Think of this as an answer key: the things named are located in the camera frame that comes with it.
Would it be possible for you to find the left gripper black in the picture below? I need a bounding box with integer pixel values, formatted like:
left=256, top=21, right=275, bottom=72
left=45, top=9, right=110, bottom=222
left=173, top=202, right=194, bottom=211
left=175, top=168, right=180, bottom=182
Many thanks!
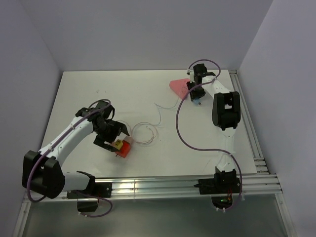
left=94, top=119, right=129, bottom=152

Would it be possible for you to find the yellow plug adapter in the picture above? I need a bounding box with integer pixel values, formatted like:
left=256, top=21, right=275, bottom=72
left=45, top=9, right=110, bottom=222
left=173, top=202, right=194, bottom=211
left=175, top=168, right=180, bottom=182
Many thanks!
left=114, top=139, right=123, bottom=150

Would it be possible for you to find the blue plug adapter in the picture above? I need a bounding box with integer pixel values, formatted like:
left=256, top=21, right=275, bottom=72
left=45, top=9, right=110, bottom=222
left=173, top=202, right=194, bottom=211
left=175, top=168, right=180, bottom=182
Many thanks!
left=193, top=98, right=201, bottom=106

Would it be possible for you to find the pink charger block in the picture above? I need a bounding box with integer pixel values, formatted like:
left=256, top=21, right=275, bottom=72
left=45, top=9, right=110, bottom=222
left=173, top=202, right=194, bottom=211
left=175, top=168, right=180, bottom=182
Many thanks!
left=125, top=136, right=134, bottom=144

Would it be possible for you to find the red cube socket adapter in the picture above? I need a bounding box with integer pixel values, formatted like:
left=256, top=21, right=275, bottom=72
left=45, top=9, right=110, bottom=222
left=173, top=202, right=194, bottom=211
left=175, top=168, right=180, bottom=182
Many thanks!
left=115, top=140, right=131, bottom=158

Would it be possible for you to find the pink thin cable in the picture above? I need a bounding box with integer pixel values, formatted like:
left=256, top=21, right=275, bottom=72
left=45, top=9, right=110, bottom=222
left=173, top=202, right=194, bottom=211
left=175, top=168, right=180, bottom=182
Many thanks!
left=130, top=122, right=160, bottom=145

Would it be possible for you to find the light blue thin cable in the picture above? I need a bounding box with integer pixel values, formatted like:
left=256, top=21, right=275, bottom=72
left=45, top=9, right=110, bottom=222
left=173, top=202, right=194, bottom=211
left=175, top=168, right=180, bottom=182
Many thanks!
left=154, top=95, right=196, bottom=126

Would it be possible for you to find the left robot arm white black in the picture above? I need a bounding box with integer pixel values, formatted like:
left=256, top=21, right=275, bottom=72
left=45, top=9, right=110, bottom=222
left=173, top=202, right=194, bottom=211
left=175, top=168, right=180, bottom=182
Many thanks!
left=22, top=99, right=131, bottom=202

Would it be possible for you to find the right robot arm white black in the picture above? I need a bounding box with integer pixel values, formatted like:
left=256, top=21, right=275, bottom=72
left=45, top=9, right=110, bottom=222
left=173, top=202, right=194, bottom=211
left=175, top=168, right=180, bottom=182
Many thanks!
left=187, top=64, right=241, bottom=193

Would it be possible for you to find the pink triangular power strip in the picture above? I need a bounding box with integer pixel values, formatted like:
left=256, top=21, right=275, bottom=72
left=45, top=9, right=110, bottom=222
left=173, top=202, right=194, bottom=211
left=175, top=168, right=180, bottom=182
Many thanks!
left=169, top=79, right=190, bottom=100

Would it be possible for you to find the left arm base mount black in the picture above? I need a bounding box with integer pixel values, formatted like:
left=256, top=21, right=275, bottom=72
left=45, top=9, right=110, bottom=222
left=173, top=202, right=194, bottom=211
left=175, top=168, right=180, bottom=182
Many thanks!
left=66, top=182, right=113, bottom=218

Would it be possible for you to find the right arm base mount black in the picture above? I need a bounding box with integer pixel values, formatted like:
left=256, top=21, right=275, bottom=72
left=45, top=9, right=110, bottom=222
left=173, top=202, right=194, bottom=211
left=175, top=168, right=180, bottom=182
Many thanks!
left=194, top=178, right=242, bottom=212

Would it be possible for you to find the aluminium right side rail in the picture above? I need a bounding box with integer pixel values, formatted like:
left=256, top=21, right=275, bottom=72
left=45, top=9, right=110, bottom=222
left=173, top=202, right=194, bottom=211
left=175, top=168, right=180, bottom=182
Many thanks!
left=229, top=69, right=282, bottom=188

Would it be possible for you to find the aluminium rail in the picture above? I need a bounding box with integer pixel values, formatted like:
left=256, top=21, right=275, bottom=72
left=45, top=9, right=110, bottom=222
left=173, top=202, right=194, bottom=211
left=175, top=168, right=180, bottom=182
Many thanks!
left=23, top=172, right=283, bottom=203
left=229, top=69, right=282, bottom=188

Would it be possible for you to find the aluminium front rail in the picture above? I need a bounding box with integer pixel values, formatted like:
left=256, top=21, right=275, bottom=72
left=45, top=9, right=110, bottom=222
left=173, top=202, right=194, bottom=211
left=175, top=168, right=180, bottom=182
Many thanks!
left=23, top=172, right=283, bottom=203

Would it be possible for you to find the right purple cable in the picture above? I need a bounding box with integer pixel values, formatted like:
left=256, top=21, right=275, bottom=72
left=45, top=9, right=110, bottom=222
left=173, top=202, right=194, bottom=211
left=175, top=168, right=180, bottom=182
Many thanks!
left=175, top=59, right=244, bottom=212

